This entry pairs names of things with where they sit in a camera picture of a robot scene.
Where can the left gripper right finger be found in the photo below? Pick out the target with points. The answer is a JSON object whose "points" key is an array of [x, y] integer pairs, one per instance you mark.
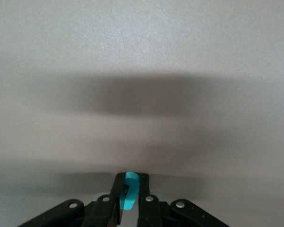
{"points": [[148, 212]]}

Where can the teal letter l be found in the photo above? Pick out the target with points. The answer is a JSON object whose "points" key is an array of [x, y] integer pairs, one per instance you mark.
{"points": [[130, 191]]}

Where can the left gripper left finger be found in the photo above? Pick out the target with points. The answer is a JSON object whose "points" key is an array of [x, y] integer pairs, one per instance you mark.
{"points": [[101, 212]]}

